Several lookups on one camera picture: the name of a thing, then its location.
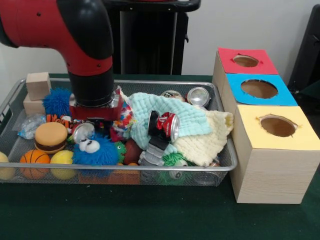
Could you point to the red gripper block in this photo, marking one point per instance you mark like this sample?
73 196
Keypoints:
97 112

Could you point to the silver drink can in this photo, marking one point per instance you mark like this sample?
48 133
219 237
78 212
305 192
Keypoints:
82 131

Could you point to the blue fuzzy monster toy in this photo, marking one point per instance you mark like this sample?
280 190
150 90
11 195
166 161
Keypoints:
96 151

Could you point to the crushed red drink can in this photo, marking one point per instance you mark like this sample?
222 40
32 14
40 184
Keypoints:
165 125

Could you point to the mint green waffle cloth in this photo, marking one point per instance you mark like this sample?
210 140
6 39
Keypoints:
170 112

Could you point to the cream yellow waffle cloth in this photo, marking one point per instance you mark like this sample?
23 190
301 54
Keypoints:
205 142

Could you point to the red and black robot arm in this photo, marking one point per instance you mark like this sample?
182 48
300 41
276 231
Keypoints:
87 82

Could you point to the wooden box with three holes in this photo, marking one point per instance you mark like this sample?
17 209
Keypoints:
275 175

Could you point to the toy hamburger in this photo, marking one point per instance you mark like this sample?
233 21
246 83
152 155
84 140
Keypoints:
51 137

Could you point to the yellow smooth ball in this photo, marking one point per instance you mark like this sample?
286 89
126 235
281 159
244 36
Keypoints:
61 160

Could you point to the clear crinkled plastic packet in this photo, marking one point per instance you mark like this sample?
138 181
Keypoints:
31 126

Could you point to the orange toy basketball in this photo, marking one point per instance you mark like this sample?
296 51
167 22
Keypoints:
35 157

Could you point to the plain wooden cube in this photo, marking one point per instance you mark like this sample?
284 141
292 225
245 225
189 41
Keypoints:
38 85

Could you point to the dark green tablecloth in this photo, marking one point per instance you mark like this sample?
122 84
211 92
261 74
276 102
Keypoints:
150 212

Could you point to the dark green side table cloth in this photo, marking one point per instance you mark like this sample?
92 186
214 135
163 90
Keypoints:
312 91

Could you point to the black upright panel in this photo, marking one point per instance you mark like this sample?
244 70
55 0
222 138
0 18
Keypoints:
307 50

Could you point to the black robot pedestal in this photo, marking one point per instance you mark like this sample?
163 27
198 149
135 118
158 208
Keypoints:
150 45

